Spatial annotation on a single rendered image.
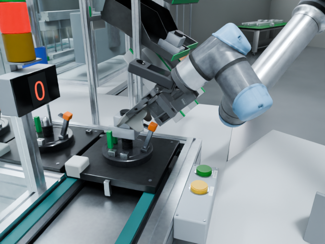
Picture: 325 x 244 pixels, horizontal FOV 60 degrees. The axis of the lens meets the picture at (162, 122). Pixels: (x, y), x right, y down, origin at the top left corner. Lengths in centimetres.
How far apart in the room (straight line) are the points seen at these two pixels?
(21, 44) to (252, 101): 43
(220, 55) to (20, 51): 37
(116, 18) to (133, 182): 52
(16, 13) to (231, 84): 41
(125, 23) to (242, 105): 51
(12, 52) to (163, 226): 43
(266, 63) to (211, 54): 19
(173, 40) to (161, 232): 57
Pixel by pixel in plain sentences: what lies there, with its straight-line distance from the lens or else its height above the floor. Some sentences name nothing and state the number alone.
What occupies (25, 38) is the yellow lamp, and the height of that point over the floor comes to 130.
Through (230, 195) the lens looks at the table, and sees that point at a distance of 84.
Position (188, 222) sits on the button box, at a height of 95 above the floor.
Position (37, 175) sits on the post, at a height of 100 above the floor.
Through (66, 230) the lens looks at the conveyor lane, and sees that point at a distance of 67.
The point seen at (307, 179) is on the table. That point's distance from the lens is 98.
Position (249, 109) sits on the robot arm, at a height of 117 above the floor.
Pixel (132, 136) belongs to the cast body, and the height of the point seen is 104.
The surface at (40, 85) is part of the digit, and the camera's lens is 60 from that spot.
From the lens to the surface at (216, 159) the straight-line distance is 99.
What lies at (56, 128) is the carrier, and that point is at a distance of 95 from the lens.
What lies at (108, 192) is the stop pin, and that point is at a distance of 71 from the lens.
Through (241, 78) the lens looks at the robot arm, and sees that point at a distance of 57.
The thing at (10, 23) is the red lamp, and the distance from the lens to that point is 57.
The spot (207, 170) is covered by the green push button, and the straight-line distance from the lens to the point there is 72.
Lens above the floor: 137
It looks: 24 degrees down
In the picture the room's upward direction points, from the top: straight up
